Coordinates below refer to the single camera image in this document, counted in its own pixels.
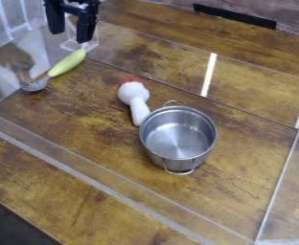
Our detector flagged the small steel pot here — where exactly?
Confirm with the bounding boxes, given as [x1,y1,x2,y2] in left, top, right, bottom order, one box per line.
[139,100,218,176]

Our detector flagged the white red toy mushroom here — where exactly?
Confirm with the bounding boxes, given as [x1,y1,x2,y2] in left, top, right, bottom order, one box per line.
[118,77,151,126]

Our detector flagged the green handled metal spoon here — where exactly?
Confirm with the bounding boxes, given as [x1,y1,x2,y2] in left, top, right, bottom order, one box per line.
[23,49,86,92]

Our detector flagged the black strip on table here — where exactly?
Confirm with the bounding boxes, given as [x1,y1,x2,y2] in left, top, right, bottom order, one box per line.
[194,3,278,30]

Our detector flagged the clear acrylic enclosure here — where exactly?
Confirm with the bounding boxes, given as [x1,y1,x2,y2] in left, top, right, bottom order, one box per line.
[0,0,299,245]

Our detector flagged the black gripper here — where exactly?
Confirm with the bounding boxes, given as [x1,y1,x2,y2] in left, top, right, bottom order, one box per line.
[44,0,102,43]

